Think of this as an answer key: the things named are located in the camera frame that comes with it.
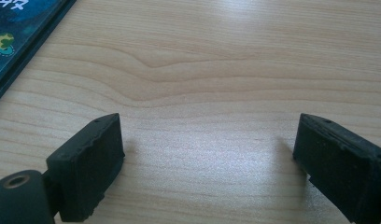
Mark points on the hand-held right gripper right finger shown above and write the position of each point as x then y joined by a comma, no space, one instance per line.
344,174

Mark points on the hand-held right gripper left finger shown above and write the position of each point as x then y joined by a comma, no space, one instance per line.
86,168

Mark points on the blue picture book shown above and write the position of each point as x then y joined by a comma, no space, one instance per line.
20,28

